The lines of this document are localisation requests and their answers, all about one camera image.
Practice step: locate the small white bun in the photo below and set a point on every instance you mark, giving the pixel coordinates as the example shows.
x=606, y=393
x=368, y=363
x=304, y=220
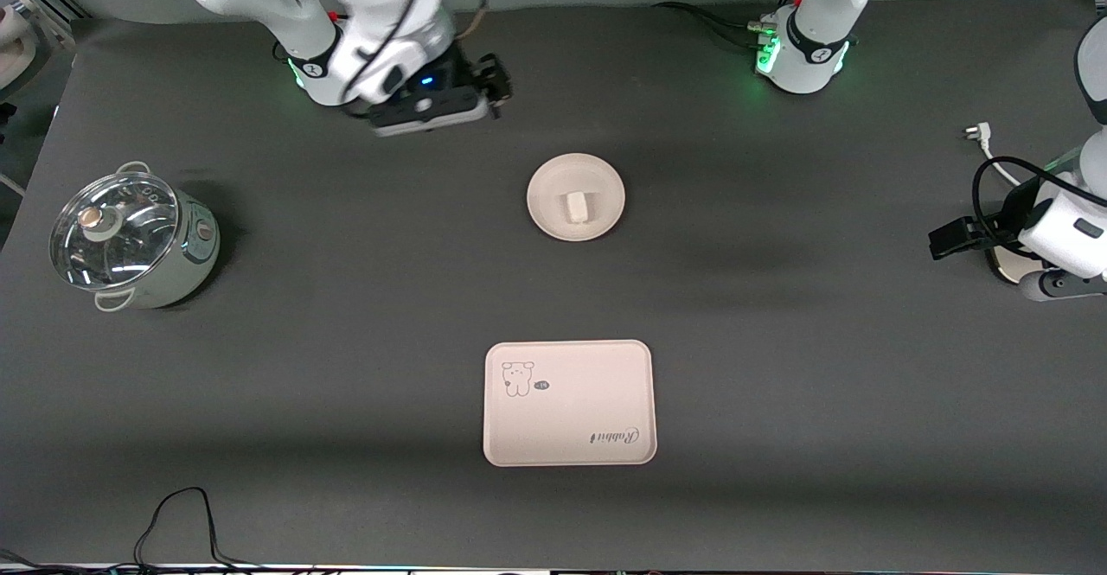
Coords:
x=577, y=207

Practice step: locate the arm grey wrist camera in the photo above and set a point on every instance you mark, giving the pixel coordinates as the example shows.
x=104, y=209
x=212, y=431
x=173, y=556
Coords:
x=428, y=117
x=1051, y=285

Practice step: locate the round beige plate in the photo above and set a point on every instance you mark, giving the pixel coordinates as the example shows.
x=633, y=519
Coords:
x=553, y=184

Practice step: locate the pale green electric pot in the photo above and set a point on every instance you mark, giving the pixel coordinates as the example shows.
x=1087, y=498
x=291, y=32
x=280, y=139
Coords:
x=186, y=255

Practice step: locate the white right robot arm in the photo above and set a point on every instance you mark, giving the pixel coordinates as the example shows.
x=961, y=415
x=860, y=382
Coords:
x=380, y=4

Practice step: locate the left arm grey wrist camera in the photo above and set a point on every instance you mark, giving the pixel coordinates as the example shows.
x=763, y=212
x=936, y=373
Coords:
x=1051, y=285

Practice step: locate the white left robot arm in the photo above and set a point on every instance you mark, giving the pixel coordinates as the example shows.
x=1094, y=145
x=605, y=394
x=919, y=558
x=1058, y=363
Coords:
x=813, y=47

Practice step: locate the beige background object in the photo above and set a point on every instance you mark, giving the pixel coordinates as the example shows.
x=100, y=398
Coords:
x=17, y=52

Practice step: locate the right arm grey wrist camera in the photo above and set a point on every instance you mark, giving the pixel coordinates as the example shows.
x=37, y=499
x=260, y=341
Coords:
x=428, y=117

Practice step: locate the beige rectangular rabbit tray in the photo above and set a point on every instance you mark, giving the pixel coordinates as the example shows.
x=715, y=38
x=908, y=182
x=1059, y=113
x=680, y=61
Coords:
x=571, y=406

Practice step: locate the white toaster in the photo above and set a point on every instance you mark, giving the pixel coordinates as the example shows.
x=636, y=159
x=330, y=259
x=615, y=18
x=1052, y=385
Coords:
x=1006, y=268

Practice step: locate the glass pot lid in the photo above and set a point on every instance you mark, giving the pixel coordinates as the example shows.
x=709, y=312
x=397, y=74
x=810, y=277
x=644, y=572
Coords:
x=112, y=257

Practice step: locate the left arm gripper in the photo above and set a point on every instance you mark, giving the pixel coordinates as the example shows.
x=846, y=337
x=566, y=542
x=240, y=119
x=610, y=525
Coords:
x=1006, y=219

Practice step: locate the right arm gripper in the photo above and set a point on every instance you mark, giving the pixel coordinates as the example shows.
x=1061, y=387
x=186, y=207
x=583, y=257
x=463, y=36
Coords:
x=460, y=73

